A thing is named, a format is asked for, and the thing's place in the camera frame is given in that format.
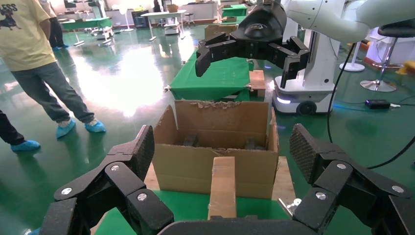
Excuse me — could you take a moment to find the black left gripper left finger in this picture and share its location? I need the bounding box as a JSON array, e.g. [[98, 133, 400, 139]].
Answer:
[[40, 124, 174, 235]]

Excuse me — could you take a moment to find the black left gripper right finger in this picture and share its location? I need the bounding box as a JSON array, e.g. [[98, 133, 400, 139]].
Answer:
[[289, 123, 415, 235]]

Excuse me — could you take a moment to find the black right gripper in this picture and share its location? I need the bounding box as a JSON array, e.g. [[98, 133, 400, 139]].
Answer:
[[195, 1, 311, 89]]

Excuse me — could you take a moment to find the small brown cardboard box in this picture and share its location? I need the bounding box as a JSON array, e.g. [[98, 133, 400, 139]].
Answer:
[[207, 156, 237, 220]]

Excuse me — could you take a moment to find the distant cardboard carton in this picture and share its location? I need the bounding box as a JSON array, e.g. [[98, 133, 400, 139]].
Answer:
[[204, 23, 240, 40]]

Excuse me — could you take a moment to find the large open cardboard carton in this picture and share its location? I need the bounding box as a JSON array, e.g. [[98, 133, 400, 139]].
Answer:
[[151, 99, 280, 200]]

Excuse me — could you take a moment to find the distant green covered table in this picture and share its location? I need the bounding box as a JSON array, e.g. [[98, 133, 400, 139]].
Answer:
[[60, 17, 114, 46], [221, 3, 248, 19]]

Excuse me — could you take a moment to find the white wheeled robot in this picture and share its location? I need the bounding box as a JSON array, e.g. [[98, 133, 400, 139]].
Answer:
[[272, 30, 341, 116]]

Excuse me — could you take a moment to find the white wheeled cart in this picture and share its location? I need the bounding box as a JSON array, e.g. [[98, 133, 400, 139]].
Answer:
[[163, 18, 181, 35]]

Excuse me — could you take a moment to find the black power adapter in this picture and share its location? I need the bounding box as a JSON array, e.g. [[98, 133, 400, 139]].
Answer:
[[365, 99, 392, 110]]

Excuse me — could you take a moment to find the white round stand base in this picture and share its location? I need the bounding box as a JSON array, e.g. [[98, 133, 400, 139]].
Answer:
[[339, 41, 366, 72]]

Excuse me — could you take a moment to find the white table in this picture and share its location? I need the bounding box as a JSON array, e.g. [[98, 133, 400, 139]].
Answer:
[[140, 9, 188, 42]]

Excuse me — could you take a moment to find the black cabinet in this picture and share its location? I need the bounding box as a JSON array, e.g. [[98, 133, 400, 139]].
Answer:
[[131, 9, 150, 29]]

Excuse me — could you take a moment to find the person in black trousers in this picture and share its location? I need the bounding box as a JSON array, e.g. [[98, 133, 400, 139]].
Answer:
[[0, 109, 42, 154]]

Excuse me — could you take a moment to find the white standing fan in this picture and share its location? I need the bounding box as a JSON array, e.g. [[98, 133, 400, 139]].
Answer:
[[112, 3, 135, 32]]

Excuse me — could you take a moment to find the black bar stool chrome base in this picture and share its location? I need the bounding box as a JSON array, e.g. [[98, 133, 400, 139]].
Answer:
[[360, 19, 415, 93]]

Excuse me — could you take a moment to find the distant person in dark trousers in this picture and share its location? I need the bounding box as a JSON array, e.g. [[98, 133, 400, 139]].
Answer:
[[38, 0, 69, 51]]

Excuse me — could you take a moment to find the person in blue jeans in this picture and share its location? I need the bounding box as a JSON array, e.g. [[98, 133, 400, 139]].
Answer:
[[0, 0, 107, 140]]

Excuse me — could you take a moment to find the black hanging cable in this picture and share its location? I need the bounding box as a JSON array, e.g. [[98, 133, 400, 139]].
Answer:
[[326, 41, 415, 170]]

